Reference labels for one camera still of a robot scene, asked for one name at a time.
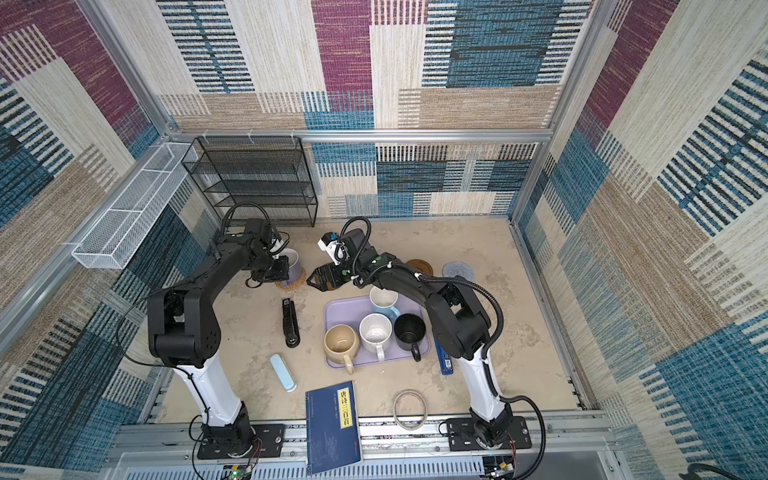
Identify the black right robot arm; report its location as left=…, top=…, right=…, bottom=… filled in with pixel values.
left=307, top=216, right=546, bottom=479

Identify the clear tape roll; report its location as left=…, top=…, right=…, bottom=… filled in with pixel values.
left=392, top=389, right=428, bottom=432

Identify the brown round coaster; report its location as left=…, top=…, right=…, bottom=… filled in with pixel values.
left=406, top=259, right=434, bottom=276

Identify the black stapler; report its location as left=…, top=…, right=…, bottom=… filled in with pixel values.
left=282, top=298, right=300, bottom=348

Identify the light blue mug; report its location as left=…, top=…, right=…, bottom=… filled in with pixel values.
left=369, top=286, right=401, bottom=322

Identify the lilac white mug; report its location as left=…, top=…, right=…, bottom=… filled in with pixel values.
left=281, top=248, right=303, bottom=287

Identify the lilac plastic tray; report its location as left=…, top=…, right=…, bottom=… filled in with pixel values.
left=324, top=297, right=426, bottom=367

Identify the white ceramic mug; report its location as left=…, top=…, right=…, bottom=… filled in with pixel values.
left=358, top=313, right=393, bottom=362

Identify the light blue small case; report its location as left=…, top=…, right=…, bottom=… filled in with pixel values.
left=270, top=354, right=297, bottom=393

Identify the white wire mesh basket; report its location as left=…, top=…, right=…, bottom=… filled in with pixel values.
left=71, top=142, right=190, bottom=270

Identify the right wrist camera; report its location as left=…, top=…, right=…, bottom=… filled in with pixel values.
left=317, top=232, right=348, bottom=265

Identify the blue stapler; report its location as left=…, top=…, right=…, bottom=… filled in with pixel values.
left=435, top=342, right=454, bottom=376

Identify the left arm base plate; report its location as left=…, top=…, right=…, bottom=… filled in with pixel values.
left=195, top=423, right=285, bottom=461

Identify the grey woven round coaster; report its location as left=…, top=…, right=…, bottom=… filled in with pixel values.
left=442, top=261, right=475, bottom=281

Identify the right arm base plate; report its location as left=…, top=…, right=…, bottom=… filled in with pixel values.
left=444, top=416, right=533, bottom=452

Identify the black ceramic mug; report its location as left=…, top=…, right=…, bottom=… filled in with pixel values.
left=393, top=313, right=426, bottom=362

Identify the black wire shelf rack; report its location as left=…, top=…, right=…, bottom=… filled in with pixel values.
left=182, top=136, right=318, bottom=227

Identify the beige ceramic mug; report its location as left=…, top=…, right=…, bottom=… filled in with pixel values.
left=323, top=324, right=361, bottom=375

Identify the dark blue book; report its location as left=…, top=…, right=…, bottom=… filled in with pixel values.
left=305, top=381, right=362, bottom=475

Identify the woven rattan coaster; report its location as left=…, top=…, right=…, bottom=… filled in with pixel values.
left=275, top=269, right=307, bottom=291

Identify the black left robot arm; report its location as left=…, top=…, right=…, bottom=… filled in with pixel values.
left=147, top=201, right=289, bottom=456

